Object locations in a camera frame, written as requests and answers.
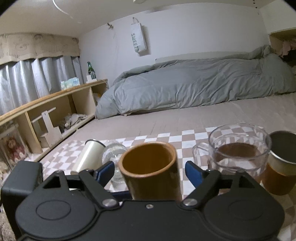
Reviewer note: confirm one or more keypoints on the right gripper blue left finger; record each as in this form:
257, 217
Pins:
104, 173

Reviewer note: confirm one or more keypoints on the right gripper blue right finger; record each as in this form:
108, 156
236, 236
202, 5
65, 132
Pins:
195, 174

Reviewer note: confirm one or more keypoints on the brown bamboo cup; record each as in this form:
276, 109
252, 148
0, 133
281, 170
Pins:
151, 172

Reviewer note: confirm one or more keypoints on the steel cup with brown sleeve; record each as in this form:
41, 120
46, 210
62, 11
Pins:
279, 176

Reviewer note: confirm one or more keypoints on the white tumbler lying down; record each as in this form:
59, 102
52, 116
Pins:
90, 157

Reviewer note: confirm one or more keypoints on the clear glass jar lying down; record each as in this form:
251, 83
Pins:
113, 152

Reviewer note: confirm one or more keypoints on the doll in clear box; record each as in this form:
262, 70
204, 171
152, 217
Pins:
13, 148

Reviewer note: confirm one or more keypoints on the checkered beige white cloth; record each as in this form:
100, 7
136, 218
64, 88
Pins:
64, 157

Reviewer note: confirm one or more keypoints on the white wooden stand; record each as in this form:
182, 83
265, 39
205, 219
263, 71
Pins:
51, 135

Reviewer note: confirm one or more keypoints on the clear glass mug brown band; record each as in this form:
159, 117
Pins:
236, 147

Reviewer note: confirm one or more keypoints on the wooden low shelf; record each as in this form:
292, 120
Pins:
79, 99

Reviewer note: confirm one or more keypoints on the crumpled cloth on shelf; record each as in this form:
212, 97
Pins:
70, 120

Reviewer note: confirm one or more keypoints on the grey curtain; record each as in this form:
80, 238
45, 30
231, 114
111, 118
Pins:
25, 81

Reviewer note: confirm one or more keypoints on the small white box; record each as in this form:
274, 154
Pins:
90, 79

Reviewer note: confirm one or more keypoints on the grey duvet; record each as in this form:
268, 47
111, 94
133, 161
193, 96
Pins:
197, 82

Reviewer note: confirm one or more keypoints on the tissue pack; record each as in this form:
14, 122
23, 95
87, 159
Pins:
70, 83

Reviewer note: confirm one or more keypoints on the green glass bottle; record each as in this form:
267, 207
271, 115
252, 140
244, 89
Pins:
91, 71

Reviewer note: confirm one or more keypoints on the beige curtain valance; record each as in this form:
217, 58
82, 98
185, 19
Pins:
24, 46

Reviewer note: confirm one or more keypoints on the white hanging fabric bag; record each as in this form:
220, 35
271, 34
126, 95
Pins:
138, 38

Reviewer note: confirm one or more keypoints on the folded clothes in closet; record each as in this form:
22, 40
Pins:
289, 53

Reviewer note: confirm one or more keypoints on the wooden closet shelf unit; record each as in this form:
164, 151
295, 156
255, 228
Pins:
282, 42

